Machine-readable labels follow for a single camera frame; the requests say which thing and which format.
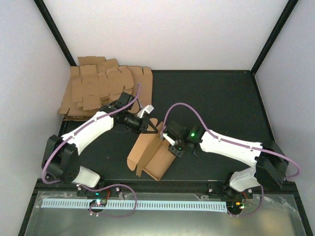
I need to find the brown cardboard box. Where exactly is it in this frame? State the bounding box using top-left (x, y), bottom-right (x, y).
top-left (126, 133), bottom-right (176, 181)

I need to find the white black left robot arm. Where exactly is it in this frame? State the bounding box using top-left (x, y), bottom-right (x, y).
top-left (41, 92), bottom-right (158, 196)

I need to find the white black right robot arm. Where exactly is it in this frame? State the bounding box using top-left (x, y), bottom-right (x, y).
top-left (161, 121), bottom-right (288, 198)

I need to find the stack of flat cardboard blanks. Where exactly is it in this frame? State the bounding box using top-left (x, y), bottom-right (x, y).
top-left (58, 56), bottom-right (153, 121)

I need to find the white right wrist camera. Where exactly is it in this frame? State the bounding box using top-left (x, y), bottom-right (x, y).
top-left (160, 132), bottom-right (175, 146)

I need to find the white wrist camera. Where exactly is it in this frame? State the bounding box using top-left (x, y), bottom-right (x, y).
top-left (160, 132), bottom-right (175, 146)
top-left (137, 105), bottom-right (154, 118)

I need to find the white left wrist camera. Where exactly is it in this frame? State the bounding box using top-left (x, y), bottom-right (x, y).
top-left (137, 105), bottom-right (154, 118)

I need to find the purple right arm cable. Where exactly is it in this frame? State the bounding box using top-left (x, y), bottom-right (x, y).
top-left (161, 102), bottom-right (302, 218)

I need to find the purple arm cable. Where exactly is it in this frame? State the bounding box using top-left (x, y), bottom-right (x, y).
top-left (41, 83), bottom-right (143, 219)
top-left (161, 102), bottom-right (302, 218)

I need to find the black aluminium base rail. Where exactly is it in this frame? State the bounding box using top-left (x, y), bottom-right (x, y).
top-left (34, 179), bottom-right (297, 199)

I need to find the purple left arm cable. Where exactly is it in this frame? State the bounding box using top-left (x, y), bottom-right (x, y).
top-left (41, 83), bottom-right (143, 219)

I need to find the white slotted cable duct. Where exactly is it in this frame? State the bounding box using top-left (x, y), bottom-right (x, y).
top-left (41, 199), bottom-right (227, 213)

